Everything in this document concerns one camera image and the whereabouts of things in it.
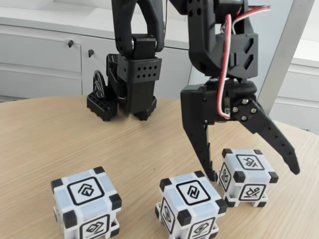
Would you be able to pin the white cube with crossed symbol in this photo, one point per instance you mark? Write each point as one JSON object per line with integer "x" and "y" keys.
{"x": 248, "y": 161}

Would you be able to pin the white cube with lightning symbol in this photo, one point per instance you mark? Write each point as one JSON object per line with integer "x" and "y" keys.
{"x": 192, "y": 193}

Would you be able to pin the white drawer cabinet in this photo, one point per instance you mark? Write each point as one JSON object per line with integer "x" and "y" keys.
{"x": 299, "y": 84}

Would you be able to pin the black table clamp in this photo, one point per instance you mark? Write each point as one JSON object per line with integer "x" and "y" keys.
{"x": 99, "y": 104}

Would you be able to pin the black cabinet key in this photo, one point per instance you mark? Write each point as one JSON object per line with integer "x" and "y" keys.
{"x": 70, "y": 43}
{"x": 91, "y": 53}

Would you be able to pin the white cube with house symbol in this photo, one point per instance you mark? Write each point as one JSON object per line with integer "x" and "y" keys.
{"x": 84, "y": 191}

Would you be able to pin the grey metal post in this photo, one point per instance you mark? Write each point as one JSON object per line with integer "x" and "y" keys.
{"x": 286, "y": 49}

